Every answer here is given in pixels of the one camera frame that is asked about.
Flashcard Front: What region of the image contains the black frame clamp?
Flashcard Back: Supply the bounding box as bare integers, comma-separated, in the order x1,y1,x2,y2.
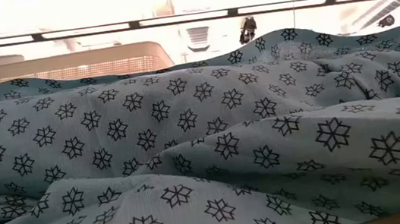
236,15,260,46

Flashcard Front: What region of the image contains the teal star-print cloth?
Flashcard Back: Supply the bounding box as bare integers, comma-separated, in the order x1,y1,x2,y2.
0,6,400,224

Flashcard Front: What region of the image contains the grey slatted vent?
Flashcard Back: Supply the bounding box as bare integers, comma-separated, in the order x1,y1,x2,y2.
184,25,213,54

